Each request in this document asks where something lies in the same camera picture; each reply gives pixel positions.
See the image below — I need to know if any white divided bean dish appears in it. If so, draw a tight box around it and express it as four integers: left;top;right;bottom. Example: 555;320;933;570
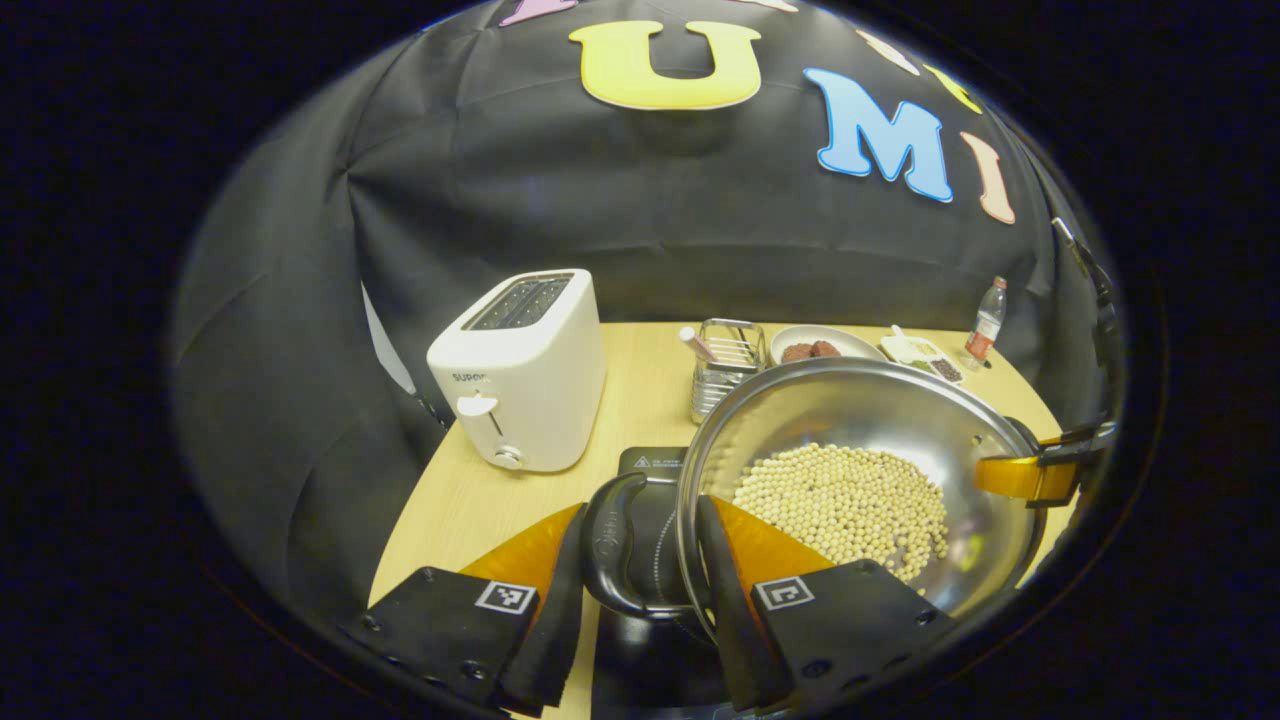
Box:
880;325;967;386

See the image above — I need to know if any black induction cooktop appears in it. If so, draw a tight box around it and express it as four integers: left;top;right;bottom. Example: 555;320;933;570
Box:
590;446;763;720

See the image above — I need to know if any white oval plate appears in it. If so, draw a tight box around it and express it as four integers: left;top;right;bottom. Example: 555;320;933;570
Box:
770;325;887;367

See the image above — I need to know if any plastic water bottle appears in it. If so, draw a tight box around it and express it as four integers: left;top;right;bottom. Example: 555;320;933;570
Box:
964;276;1009;367

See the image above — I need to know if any pile of soybeans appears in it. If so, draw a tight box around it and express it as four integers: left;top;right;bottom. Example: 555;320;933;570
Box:
733;443;951;586

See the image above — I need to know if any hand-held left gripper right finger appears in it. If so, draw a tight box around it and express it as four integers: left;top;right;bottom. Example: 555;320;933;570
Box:
695;495;961;715

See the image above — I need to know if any white toaster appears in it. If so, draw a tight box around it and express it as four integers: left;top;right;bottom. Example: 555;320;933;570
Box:
427;268;607;474

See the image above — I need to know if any stainless steel pot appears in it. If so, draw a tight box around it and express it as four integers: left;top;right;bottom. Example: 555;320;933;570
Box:
580;357;1053;651

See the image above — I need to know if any metal wire rack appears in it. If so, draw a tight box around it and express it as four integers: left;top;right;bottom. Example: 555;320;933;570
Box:
690;318;768;425

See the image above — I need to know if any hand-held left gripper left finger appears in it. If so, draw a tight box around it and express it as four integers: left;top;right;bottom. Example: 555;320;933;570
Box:
345;500;593;716

